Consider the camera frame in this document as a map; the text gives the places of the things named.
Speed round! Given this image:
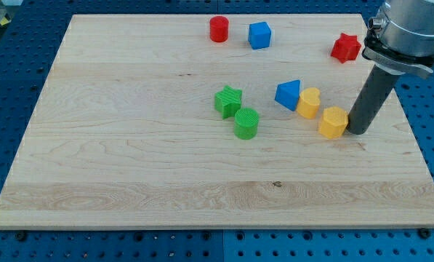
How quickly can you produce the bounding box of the green cylinder block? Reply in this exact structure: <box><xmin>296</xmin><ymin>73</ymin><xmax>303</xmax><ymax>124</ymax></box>
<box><xmin>233</xmin><ymin>108</ymin><xmax>260</xmax><ymax>140</ymax></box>

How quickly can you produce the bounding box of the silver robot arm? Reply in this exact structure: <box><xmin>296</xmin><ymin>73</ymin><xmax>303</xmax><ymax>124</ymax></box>
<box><xmin>363</xmin><ymin>0</ymin><xmax>434</xmax><ymax>79</ymax></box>

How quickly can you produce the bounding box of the green star block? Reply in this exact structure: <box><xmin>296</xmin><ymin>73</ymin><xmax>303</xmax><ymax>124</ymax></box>
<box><xmin>214</xmin><ymin>85</ymin><xmax>242</xmax><ymax>119</ymax></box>

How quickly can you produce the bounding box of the wooden board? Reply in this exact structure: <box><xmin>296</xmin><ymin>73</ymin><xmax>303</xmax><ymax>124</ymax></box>
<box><xmin>0</xmin><ymin>14</ymin><xmax>434</xmax><ymax>231</ymax></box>

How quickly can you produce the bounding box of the blue triangle block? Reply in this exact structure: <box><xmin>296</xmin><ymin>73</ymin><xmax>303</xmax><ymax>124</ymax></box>
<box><xmin>275</xmin><ymin>80</ymin><xmax>301</xmax><ymax>111</ymax></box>

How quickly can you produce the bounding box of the yellow heart block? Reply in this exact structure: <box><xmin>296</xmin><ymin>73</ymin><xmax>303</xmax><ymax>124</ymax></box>
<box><xmin>296</xmin><ymin>87</ymin><xmax>321</xmax><ymax>119</ymax></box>

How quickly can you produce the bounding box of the red cylinder block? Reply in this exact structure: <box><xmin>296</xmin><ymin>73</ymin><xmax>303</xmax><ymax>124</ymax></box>
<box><xmin>209</xmin><ymin>15</ymin><xmax>229</xmax><ymax>42</ymax></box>

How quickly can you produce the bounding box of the blue cube block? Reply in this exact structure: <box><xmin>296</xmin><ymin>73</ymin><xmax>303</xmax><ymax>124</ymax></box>
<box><xmin>248</xmin><ymin>22</ymin><xmax>271</xmax><ymax>49</ymax></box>

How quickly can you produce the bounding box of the yellow hexagon block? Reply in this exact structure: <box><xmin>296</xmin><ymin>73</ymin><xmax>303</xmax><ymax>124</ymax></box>
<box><xmin>318</xmin><ymin>106</ymin><xmax>348</xmax><ymax>139</ymax></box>

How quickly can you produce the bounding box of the red star block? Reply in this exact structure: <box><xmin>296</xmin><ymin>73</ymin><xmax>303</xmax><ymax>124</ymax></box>
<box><xmin>330</xmin><ymin>33</ymin><xmax>361</xmax><ymax>63</ymax></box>

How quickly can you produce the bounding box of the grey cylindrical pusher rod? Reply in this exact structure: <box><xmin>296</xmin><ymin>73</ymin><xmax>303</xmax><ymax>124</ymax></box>
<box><xmin>347</xmin><ymin>65</ymin><xmax>400</xmax><ymax>135</ymax></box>

